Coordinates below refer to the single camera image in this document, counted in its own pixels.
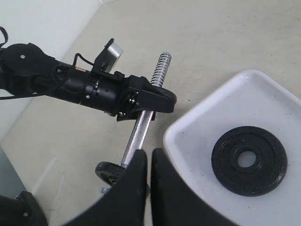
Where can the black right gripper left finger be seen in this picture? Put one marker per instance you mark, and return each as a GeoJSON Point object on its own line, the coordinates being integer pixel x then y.
{"type": "Point", "coordinates": [124, 203]}

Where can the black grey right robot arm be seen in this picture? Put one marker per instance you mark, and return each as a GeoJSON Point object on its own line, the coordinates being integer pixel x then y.
{"type": "Point", "coordinates": [22, 211]}

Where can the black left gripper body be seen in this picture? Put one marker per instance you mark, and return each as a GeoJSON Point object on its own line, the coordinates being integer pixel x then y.
{"type": "Point", "coordinates": [114, 94]}

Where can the chrome dumbbell bar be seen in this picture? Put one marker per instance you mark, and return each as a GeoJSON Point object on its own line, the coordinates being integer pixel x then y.
{"type": "Point", "coordinates": [144, 118]}

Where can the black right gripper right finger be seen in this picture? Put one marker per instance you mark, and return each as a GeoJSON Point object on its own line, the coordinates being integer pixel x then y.
{"type": "Point", "coordinates": [173, 203]}

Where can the black weight plate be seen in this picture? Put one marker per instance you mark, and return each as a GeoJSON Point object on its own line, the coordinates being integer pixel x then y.
{"type": "Point", "coordinates": [249, 161]}
{"type": "Point", "coordinates": [110, 173]}
{"type": "Point", "coordinates": [167, 105]}

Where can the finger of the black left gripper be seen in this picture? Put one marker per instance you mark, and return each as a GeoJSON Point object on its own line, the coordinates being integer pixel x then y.
{"type": "Point", "coordinates": [149, 99]}

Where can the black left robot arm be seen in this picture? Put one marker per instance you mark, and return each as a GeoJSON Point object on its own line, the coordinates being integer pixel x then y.
{"type": "Point", "coordinates": [26, 71]}

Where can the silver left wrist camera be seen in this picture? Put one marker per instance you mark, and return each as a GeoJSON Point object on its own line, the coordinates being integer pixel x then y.
{"type": "Point", "coordinates": [110, 55]}

